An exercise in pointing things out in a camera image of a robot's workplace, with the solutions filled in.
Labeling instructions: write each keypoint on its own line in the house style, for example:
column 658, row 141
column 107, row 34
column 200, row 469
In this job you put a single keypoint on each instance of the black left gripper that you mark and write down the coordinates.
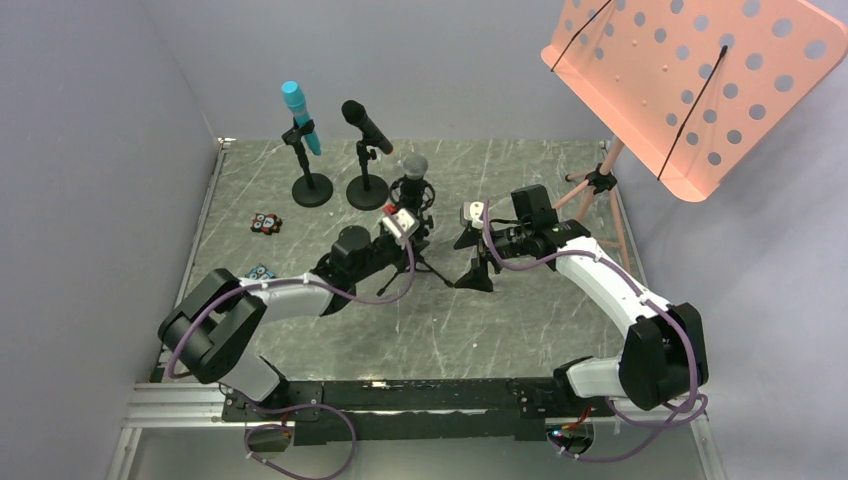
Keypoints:
column 400, row 243

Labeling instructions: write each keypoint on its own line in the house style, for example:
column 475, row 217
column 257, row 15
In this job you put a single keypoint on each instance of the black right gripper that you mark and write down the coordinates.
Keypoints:
column 480, row 242

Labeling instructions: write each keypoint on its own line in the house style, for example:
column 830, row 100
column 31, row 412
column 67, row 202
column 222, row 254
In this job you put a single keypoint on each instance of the black tripod shock-mount stand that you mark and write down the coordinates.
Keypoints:
column 419, row 239

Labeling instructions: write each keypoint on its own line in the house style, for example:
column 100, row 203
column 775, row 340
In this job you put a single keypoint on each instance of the black round-base stand ring clip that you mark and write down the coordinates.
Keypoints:
column 366, row 192

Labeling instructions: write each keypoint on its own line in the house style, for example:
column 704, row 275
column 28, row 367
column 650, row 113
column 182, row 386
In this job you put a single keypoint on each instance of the black microphone silver grille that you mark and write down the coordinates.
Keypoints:
column 412, row 187

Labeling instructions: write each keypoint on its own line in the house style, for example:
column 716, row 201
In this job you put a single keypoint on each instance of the black microphone orange end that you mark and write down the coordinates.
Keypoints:
column 356, row 115

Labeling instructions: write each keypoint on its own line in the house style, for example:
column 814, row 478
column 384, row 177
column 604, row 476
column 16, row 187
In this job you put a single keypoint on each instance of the blue microphone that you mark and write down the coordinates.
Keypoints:
column 295, row 100

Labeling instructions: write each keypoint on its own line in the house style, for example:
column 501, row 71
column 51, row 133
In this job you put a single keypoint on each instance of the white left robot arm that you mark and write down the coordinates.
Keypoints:
column 209, row 331

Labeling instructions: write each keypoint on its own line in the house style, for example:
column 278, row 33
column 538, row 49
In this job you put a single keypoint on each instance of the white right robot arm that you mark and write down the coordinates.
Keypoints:
column 664, row 353

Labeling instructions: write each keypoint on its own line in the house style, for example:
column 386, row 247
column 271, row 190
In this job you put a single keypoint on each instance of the pink music stand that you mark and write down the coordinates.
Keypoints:
column 691, row 87

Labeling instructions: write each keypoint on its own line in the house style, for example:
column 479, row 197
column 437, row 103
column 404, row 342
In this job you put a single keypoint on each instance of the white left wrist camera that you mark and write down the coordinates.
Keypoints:
column 399, row 222

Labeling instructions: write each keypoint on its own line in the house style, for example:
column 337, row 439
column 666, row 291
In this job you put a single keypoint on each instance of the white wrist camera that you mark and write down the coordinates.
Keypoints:
column 471, row 215
column 399, row 222

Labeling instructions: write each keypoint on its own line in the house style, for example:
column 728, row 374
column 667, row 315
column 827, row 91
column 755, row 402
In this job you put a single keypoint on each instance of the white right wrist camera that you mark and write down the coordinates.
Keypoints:
column 471, row 215

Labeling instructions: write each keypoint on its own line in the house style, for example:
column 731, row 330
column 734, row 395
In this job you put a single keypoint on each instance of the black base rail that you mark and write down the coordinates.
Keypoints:
column 519, row 408

